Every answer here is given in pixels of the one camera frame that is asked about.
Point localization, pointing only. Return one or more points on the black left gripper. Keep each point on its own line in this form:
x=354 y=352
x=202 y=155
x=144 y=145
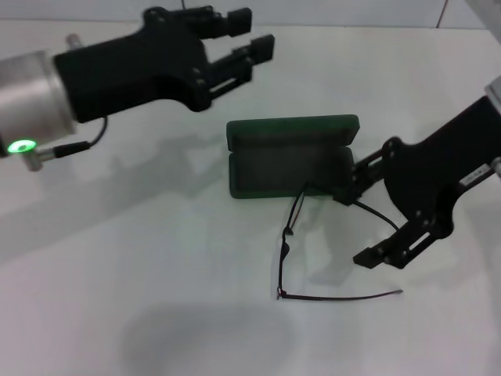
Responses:
x=129 y=74

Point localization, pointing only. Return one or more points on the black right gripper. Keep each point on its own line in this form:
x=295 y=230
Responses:
x=426 y=176

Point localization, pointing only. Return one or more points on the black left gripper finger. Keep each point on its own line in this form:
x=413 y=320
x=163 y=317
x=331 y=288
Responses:
x=262 y=49

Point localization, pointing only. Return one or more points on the black thin-framed glasses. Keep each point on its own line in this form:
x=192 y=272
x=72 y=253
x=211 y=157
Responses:
x=285 y=246

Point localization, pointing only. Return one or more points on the green glasses case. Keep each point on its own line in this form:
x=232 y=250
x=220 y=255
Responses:
x=289 y=164

